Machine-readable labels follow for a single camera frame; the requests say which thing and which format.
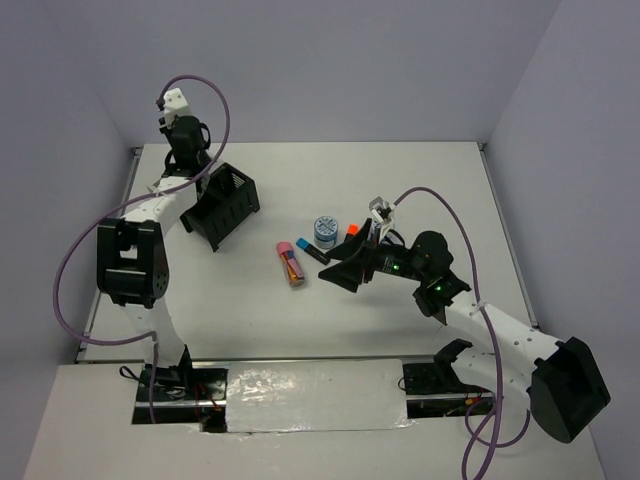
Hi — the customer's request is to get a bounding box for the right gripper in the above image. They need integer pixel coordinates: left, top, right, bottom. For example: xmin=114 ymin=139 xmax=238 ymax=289
xmin=319 ymin=218 xmax=428 ymax=292

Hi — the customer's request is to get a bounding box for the pink cap pen tube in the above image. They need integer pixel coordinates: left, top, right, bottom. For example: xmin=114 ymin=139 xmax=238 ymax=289
xmin=276 ymin=242 xmax=306 ymax=288

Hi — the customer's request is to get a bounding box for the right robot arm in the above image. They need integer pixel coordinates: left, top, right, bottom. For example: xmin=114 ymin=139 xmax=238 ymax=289
xmin=318 ymin=228 xmax=611 ymax=443

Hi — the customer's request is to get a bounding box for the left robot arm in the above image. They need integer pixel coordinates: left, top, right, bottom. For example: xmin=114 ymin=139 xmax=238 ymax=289
xmin=97 ymin=115 xmax=211 ymax=399

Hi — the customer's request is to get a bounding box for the blue highlighter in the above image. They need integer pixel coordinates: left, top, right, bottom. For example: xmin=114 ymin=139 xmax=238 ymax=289
xmin=296 ymin=238 xmax=330 ymax=265

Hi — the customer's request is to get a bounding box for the blue slime jar left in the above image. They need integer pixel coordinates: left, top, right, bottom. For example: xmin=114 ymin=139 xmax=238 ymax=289
xmin=313 ymin=216 xmax=338 ymax=250

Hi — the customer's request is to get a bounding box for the black slotted organizer box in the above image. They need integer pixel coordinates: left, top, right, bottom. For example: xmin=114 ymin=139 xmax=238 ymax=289
xmin=180 ymin=163 xmax=260 ymax=252

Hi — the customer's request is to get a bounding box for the silver tape panel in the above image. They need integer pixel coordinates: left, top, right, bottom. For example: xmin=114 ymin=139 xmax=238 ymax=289
xmin=225 ymin=359 xmax=410 ymax=433

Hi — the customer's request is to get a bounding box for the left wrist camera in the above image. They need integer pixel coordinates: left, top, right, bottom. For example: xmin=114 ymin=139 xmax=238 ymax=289
xmin=156 ymin=88 xmax=191 ymax=127

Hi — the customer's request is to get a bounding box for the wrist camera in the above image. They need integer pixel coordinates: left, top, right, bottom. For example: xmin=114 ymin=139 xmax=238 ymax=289
xmin=369 ymin=196 xmax=396 ymax=231
xmin=156 ymin=88 xmax=191 ymax=127

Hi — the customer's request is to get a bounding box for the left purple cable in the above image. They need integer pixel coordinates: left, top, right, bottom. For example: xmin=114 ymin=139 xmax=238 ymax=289
xmin=52 ymin=73 xmax=232 ymax=426

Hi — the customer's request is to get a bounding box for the purple cable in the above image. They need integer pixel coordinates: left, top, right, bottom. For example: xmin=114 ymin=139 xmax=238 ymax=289
xmin=392 ymin=186 xmax=531 ymax=480
xmin=52 ymin=73 xmax=232 ymax=426

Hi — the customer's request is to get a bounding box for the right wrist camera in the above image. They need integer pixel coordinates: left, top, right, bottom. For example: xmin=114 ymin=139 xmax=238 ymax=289
xmin=369 ymin=196 xmax=396 ymax=231

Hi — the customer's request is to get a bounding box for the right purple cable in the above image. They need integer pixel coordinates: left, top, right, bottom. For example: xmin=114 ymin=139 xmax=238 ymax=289
xmin=392 ymin=186 xmax=531 ymax=480

